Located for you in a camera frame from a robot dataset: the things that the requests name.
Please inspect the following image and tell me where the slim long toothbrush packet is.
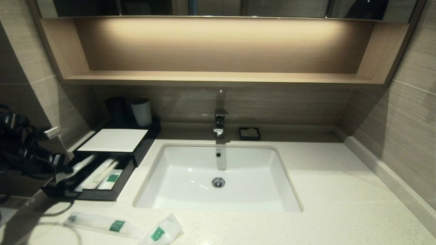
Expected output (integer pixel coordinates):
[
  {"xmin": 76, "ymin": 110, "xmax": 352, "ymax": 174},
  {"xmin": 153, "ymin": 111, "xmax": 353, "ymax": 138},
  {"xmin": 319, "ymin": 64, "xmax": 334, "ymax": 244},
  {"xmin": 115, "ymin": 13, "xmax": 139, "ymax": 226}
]
[{"xmin": 56, "ymin": 154, "xmax": 98, "ymax": 184}]

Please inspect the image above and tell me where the black pull-out drawer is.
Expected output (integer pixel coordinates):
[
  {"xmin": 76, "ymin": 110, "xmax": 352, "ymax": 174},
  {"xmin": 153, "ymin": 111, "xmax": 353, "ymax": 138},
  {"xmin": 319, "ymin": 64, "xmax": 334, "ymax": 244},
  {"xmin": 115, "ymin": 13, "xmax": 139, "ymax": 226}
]
[{"xmin": 41, "ymin": 151, "xmax": 137, "ymax": 202}]

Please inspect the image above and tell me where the wide long frosted packet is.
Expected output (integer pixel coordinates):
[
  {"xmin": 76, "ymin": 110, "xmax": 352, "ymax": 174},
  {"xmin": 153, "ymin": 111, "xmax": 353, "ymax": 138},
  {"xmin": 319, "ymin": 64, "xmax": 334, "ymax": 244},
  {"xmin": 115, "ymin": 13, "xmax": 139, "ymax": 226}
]
[{"xmin": 63, "ymin": 212, "xmax": 145, "ymax": 239}]

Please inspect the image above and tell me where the long white stick packet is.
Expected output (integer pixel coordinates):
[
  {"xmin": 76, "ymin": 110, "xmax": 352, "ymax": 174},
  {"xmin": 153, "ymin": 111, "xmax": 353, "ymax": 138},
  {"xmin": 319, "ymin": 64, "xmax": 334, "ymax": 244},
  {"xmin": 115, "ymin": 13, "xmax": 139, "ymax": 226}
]
[
  {"xmin": 74, "ymin": 158, "xmax": 114, "ymax": 191},
  {"xmin": 89, "ymin": 161, "xmax": 120, "ymax": 190}
]

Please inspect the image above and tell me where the flat white green-label sachet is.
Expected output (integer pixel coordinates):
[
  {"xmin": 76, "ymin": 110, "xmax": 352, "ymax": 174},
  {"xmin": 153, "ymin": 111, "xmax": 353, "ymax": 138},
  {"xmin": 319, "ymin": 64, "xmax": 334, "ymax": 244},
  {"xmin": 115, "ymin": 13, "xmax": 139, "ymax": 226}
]
[{"xmin": 97, "ymin": 169, "xmax": 124, "ymax": 190}]

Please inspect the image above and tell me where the black cup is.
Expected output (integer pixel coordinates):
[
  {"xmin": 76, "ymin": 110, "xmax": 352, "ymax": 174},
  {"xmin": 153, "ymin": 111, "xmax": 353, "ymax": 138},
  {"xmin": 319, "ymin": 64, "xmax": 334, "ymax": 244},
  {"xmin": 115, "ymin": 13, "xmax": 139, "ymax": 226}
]
[{"xmin": 105, "ymin": 97, "xmax": 131, "ymax": 126}]

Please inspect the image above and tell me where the grey cup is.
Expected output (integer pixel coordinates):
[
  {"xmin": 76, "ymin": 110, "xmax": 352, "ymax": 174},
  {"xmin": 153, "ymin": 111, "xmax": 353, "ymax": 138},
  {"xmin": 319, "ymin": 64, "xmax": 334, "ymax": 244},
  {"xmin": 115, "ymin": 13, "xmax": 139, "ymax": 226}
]
[{"xmin": 130, "ymin": 98, "xmax": 153, "ymax": 128}]

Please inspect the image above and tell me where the small square frosted packet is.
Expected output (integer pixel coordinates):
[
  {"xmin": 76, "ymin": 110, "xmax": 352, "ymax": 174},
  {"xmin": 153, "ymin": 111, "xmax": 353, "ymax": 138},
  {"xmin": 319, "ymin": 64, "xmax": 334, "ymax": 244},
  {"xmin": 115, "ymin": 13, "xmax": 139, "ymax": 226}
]
[{"xmin": 139, "ymin": 213, "xmax": 184, "ymax": 245}]

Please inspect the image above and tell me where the white sink basin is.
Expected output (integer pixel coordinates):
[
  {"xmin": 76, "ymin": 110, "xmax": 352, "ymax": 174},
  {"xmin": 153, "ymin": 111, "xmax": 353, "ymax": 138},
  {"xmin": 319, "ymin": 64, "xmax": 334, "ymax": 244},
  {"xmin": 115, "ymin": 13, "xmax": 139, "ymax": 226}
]
[{"xmin": 134, "ymin": 144, "xmax": 303, "ymax": 213}]

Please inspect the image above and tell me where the chrome faucet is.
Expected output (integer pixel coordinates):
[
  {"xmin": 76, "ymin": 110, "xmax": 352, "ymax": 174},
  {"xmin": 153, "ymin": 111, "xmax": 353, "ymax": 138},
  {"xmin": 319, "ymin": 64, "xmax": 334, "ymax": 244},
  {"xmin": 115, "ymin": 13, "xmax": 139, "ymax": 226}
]
[{"xmin": 213, "ymin": 89, "xmax": 229, "ymax": 139}]

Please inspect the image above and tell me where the black soap dish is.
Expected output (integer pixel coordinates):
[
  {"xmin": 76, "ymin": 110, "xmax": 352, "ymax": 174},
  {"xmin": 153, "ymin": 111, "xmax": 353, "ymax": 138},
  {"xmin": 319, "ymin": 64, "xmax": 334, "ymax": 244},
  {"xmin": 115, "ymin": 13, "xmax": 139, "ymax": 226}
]
[{"xmin": 238, "ymin": 127, "xmax": 261, "ymax": 141}]

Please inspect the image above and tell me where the mirror cabinet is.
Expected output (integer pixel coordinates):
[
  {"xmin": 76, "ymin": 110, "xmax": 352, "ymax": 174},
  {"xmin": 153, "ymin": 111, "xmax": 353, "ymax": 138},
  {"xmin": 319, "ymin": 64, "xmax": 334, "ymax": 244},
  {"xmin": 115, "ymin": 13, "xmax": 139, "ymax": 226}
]
[{"xmin": 36, "ymin": 0, "xmax": 424, "ymax": 23}]

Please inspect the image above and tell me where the wooden wall niche shelf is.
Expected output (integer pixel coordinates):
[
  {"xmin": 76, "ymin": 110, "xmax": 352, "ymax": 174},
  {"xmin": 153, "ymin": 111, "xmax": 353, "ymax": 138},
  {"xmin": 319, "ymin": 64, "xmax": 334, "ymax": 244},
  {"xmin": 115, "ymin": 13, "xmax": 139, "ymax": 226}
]
[{"xmin": 29, "ymin": 15, "xmax": 411, "ymax": 87}]

